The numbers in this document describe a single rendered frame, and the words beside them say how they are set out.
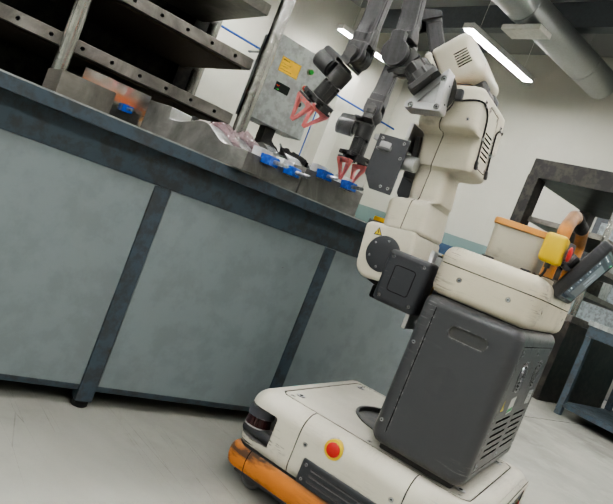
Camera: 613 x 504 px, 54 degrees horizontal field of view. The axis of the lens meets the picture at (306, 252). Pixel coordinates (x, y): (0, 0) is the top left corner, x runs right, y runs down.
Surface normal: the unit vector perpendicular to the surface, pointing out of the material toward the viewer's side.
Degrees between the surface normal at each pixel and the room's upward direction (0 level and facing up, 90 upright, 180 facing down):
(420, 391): 90
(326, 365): 90
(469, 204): 90
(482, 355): 90
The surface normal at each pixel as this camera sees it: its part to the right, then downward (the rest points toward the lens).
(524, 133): -0.72, -0.25
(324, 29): 0.58, 0.28
